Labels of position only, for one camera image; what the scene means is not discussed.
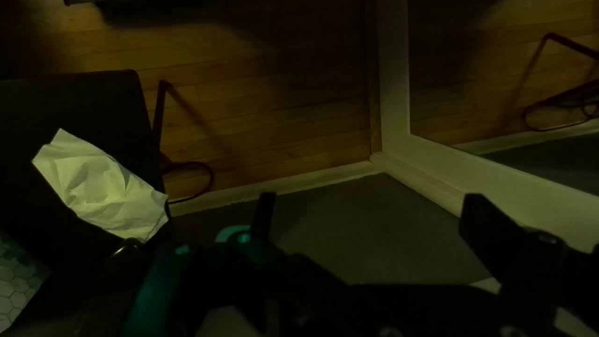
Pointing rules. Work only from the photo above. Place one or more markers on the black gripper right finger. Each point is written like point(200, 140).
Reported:
point(507, 249)

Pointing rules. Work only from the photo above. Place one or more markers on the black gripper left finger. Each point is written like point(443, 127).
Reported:
point(265, 215)

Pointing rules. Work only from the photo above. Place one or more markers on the white crumpled tissue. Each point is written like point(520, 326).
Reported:
point(100, 187)

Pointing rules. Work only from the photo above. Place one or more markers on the pale patterned basket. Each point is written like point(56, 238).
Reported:
point(16, 286)

